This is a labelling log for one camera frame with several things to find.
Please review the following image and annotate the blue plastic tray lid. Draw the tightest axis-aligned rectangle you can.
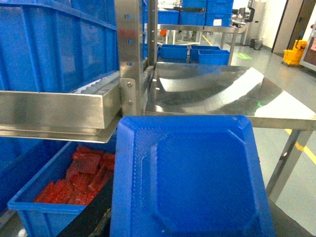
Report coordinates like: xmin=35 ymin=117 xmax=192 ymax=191
xmin=110 ymin=116 xmax=275 ymax=237

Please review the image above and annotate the yellow mop bucket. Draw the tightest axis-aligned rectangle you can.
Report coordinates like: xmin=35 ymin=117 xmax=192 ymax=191
xmin=283 ymin=40 xmax=307 ymax=66

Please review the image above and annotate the large blue crate upper shelf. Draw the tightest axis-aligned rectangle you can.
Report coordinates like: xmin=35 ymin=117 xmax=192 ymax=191
xmin=0 ymin=0 xmax=119 ymax=93

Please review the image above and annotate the small stainless steel table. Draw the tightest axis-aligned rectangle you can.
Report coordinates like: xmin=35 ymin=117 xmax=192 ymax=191
xmin=145 ymin=62 xmax=316 ymax=201

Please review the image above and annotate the red plastic parts pile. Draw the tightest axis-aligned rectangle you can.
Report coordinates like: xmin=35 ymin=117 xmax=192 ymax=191
xmin=33 ymin=145 xmax=115 ymax=205

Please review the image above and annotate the blue bin with red parts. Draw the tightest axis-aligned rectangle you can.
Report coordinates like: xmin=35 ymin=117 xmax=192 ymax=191
xmin=8 ymin=137 xmax=116 ymax=237

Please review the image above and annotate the stainless steel shelf rack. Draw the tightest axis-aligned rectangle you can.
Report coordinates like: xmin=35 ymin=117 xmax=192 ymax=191
xmin=0 ymin=0 xmax=158 ymax=143

